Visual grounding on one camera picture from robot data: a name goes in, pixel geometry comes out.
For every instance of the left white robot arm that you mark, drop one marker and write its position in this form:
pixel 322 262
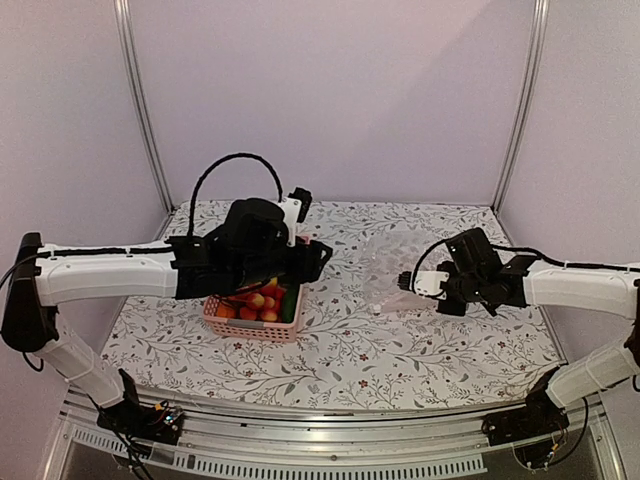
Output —
pixel 46 276

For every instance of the red yellow toy fruit bunch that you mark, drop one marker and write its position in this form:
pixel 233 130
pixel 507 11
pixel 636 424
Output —
pixel 263 304

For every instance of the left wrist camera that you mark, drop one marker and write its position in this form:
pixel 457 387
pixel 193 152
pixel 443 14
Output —
pixel 295 208

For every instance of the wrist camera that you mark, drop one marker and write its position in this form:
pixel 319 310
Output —
pixel 427 284
pixel 295 208

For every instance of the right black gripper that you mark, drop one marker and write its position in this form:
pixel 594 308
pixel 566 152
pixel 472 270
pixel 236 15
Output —
pixel 458 310

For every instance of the floral table mat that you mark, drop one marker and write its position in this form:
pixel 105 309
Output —
pixel 344 357

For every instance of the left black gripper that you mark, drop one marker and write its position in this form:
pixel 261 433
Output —
pixel 309 265

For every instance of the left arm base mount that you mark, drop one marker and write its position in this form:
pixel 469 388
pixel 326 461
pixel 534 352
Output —
pixel 161 423

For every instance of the aluminium corner post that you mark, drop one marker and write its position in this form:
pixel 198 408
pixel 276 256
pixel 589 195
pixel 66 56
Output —
pixel 125 28
pixel 532 66

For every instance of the right aluminium corner post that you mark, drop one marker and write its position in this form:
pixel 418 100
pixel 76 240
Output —
pixel 532 66

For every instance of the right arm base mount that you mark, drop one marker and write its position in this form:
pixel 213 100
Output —
pixel 538 416

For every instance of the orange toy fruit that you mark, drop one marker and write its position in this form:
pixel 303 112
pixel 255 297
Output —
pixel 225 311

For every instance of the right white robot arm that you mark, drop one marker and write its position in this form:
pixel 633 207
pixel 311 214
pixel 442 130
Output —
pixel 593 308

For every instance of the dark green toy cucumber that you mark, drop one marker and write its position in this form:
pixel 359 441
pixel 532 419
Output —
pixel 289 303

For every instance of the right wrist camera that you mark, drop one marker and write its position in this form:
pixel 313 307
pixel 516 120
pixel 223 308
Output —
pixel 427 284

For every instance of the aluminium front rail frame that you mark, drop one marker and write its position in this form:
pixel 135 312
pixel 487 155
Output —
pixel 224 439

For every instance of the left aluminium corner post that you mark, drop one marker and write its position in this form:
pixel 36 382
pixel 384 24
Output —
pixel 125 28

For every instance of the clear zip top bag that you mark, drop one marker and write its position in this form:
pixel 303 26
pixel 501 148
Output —
pixel 384 257

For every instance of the pink plastic basket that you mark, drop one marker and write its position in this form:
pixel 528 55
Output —
pixel 278 332

